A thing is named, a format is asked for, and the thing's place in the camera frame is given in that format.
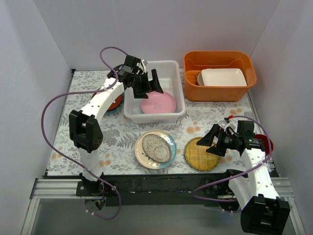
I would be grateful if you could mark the orange plastic basket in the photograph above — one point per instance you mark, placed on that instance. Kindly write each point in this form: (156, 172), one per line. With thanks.
(196, 61)

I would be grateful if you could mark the teal scalloped plate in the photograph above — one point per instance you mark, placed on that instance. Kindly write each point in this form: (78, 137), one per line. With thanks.
(114, 111)

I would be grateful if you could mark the round cream dish in basket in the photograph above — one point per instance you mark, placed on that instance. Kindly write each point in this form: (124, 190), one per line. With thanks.
(200, 79)

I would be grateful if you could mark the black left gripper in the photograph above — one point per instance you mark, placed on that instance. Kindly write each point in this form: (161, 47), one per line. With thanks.
(143, 83)

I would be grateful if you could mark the pink plate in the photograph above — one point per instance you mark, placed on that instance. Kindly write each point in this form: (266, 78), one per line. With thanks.
(155, 97)

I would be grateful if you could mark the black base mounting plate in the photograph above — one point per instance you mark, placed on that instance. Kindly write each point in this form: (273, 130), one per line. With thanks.
(156, 189)

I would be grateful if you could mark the cream and blue plate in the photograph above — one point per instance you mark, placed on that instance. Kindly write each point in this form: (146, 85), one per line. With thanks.
(148, 162)

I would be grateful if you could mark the red bowl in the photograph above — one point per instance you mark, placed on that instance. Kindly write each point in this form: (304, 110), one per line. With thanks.
(265, 142)

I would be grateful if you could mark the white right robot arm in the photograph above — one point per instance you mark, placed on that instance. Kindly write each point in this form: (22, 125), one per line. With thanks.
(263, 212)

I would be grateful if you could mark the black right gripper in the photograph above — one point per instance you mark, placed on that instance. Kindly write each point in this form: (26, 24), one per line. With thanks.
(220, 141)

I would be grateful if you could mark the red round plate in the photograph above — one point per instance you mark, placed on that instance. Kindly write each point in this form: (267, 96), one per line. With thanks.
(118, 101)

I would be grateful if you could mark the yellow woven bamboo plate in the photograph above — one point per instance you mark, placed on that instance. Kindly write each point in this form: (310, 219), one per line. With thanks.
(197, 157)

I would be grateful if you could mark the light blue plate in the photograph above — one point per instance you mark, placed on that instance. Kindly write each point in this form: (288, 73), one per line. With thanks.
(158, 108)

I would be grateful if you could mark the white plastic bin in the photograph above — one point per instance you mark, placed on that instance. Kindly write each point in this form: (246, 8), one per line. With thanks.
(170, 81)

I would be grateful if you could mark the speckled grey oval plate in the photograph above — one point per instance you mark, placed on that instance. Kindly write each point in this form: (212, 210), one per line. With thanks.
(156, 148)

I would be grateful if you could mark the white rectangular dish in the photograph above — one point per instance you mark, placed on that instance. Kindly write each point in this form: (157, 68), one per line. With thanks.
(230, 77)

